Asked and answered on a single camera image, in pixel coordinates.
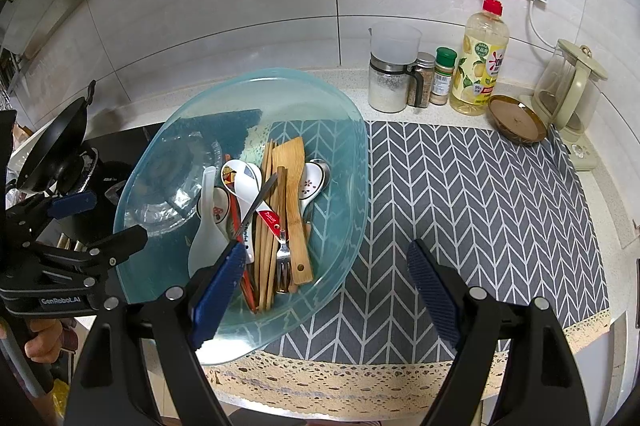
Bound white plastic rice paddle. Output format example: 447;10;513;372
188;166;229;277

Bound red chopstick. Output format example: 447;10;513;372
230;194;258;313

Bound white spoon red flowers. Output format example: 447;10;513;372
194;180;230;241

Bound metal fork wooden handle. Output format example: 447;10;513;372
274;227;291;294

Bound wooden chopstick pair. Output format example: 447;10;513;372
255;141;288;312

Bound white spoon yellow pattern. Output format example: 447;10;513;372
220;159;261;264

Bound wooden spatula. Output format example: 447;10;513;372
272;137;314;286

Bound white spoon floral small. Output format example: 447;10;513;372
298;158;330;224

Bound metal spoon wooden handle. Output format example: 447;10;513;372
233;173;278;238

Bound white spoon red handle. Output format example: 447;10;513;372
256;201;281;238

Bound person left hand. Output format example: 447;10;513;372
24;319;63;364

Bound black wok pan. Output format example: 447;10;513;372
14;80;96;193

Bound grey chevron table mat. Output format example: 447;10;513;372
206;121;610;420

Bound blue transparent plastic basin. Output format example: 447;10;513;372
112;67;371;366

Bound brown ceramic bowl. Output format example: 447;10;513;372
487;95;547;145

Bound green electric kettle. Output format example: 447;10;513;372
520;39;608;171

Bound yellow dish soap bottle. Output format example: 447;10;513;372
449;0;510;116

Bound green lid spice bottle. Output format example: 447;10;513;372
430;46;458;106

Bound glass spice jar brown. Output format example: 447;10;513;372
407;52;435;108

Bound glass jar white powder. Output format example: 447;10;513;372
368;22;422;114

